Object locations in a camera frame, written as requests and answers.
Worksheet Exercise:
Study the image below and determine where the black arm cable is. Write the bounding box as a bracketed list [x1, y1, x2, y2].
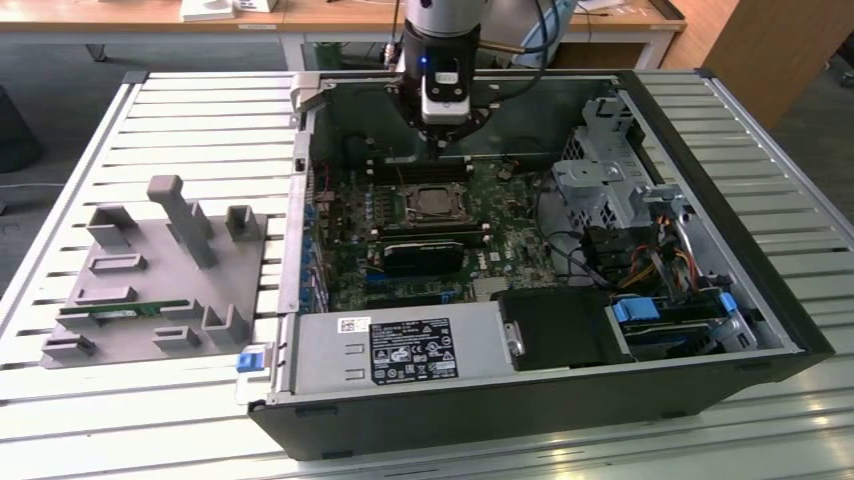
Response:
[478, 0, 561, 99]

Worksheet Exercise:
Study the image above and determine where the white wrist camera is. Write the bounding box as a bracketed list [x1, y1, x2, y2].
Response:
[418, 58, 472, 126]

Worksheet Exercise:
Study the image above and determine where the black rating label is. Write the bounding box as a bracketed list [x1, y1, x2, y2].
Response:
[368, 319, 458, 386]

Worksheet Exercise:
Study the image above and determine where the white box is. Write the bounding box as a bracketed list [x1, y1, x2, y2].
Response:
[180, 0, 238, 22]

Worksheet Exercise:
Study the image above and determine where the metal socket cover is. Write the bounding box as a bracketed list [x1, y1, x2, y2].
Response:
[397, 182, 472, 222]

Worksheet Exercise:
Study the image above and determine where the silver shroud latch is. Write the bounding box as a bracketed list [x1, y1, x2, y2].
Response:
[500, 322, 526, 357]

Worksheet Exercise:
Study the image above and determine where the CPU socket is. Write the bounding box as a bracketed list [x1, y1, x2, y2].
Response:
[396, 182, 478, 224]

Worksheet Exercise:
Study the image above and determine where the black PC case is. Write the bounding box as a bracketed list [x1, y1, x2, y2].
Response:
[245, 68, 839, 462]

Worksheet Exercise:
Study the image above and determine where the silver CPU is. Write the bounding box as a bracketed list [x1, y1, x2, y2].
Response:
[409, 188, 462, 214]

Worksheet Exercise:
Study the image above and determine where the green object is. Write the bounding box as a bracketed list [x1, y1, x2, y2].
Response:
[312, 42, 342, 71]

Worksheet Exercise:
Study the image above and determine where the grey parts rack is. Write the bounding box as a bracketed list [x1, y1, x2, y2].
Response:
[38, 174, 272, 371]

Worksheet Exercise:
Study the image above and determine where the green RAM stick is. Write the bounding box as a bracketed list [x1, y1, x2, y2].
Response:
[57, 298, 189, 320]

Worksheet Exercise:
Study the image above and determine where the white barcode sticker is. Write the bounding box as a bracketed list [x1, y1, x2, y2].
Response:
[330, 314, 372, 335]

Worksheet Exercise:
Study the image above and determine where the silver power supply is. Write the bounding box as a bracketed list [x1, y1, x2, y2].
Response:
[269, 304, 518, 406]

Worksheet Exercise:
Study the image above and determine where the black plastic shroud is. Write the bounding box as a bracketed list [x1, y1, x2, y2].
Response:
[492, 287, 635, 372]

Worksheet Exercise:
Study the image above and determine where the metal drive cage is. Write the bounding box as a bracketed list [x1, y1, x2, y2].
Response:
[549, 97, 701, 236]

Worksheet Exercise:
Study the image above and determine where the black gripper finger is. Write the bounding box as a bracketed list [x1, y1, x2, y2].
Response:
[437, 83, 501, 160]
[384, 81, 440, 161]

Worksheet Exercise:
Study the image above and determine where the yellow orange wire bundle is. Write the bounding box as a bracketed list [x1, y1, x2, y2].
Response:
[652, 213, 705, 294]

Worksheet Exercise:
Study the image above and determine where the green motherboard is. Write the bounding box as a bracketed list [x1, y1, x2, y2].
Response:
[302, 157, 581, 311]

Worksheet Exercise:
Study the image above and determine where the black RAM slot bank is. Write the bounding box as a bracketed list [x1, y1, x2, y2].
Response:
[368, 155, 469, 185]
[370, 224, 486, 247]

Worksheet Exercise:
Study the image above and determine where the wooden desk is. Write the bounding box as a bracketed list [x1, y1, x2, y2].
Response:
[0, 0, 688, 71]

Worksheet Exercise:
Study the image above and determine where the silver chipset heatsink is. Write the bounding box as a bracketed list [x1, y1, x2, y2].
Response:
[470, 278, 512, 302]

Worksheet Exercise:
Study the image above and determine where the blue disk carrier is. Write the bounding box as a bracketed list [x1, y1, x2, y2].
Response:
[605, 294, 715, 362]

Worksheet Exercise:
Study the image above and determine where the black graphics card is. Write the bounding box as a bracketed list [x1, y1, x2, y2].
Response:
[376, 239, 466, 277]

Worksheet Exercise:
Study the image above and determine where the wooden cabinet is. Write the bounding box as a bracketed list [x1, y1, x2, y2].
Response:
[696, 0, 854, 131]

